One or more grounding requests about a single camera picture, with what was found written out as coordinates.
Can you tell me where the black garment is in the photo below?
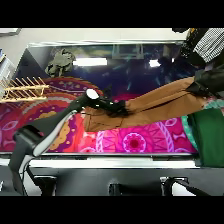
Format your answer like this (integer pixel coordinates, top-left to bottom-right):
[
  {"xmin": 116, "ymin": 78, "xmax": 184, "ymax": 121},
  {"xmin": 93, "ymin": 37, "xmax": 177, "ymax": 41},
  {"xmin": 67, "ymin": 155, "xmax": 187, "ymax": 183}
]
[{"xmin": 179, "ymin": 29, "xmax": 209, "ymax": 69}]

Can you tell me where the checked shirt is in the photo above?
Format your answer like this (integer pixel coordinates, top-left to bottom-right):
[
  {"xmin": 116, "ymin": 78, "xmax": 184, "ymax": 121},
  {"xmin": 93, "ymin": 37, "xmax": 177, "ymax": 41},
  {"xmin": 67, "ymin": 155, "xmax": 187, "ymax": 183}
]
[{"xmin": 193, "ymin": 28, "xmax": 224, "ymax": 64}]

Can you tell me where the wooden rack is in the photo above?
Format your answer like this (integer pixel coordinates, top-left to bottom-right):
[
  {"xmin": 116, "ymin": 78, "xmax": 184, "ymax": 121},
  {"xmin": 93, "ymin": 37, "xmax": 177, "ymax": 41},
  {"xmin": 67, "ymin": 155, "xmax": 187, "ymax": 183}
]
[{"xmin": 0, "ymin": 76, "xmax": 51, "ymax": 103}]

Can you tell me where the olive green garment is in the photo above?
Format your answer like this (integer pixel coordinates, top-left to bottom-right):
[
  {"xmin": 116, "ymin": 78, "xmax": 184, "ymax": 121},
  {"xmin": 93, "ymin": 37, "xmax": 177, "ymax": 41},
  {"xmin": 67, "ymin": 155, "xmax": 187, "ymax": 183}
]
[{"xmin": 44, "ymin": 49, "xmax": 77, "ymax": 79}]

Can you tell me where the brown T-shirt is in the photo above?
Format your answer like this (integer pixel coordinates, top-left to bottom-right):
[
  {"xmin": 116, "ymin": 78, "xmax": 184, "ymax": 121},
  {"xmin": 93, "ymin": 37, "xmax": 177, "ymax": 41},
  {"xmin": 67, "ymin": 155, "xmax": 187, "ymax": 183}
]
[{"xmin": 81, "ymin": 76, "xmax": 210, "ymax": 133}]

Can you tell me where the silver frame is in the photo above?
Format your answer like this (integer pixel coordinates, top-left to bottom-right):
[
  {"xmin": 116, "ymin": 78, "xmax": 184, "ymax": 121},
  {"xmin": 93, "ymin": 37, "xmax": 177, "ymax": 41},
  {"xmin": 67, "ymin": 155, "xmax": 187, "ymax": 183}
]
[{"xmin": 0, "ymin": 151, "xmax": 224, "ymax": 197}]

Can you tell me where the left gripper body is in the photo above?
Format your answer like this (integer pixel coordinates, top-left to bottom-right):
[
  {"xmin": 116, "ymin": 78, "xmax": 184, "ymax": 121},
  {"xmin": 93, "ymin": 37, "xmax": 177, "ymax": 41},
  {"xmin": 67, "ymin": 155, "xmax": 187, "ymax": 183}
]
[{"xmin": 105, "ymin": 98, "xmax": 130, "ymax": 118}]

